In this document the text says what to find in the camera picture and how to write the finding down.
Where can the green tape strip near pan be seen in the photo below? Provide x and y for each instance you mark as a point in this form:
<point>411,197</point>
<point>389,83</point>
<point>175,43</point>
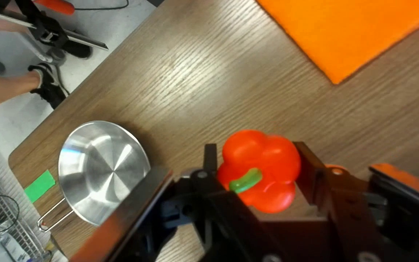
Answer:
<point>40,187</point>

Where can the red toy bell pepper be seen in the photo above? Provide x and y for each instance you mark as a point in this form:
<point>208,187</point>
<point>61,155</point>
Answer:
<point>261,169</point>

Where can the orange cloth on table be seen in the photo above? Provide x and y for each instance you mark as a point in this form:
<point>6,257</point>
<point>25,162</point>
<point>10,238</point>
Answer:
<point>344,35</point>

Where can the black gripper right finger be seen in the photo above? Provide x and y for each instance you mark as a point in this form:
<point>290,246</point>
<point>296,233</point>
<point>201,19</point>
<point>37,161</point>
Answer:
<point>342,203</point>

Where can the person's leg with shoe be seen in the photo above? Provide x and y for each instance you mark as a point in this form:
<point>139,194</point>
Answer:
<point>42,79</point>

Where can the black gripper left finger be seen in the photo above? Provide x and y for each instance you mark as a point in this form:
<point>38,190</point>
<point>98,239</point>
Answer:
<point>227,229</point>

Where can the silver metal pan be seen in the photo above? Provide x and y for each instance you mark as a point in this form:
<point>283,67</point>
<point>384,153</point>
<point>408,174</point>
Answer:
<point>99,165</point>

